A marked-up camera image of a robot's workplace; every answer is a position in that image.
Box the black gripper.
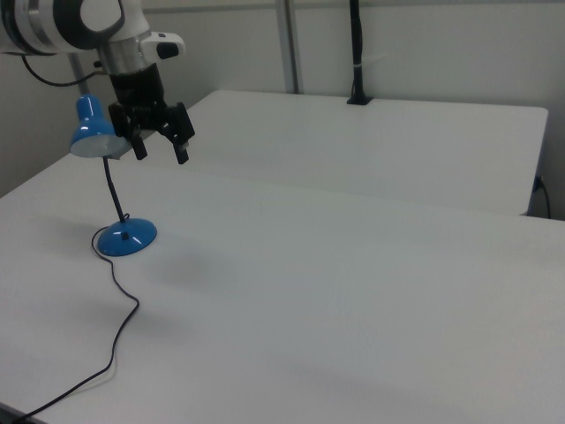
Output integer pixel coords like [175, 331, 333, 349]
[108, 63, 197, 166]

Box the blue gooseneck desk lamp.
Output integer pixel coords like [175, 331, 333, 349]
[69, 94, 159, 258]

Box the grey wall partition post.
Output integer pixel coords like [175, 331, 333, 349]
[275, 0, 306, 95]
[69, 52, 91, 97]

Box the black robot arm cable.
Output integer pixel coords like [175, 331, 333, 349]
[20, 52, 107, 88]

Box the black lamp power cable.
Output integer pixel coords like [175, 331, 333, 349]
[15, 213, 141, 424]

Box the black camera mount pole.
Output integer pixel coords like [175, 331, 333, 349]
[346, 0, 374, 107]

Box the black cable beside table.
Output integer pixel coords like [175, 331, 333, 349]
[534, 175, 553, 220]

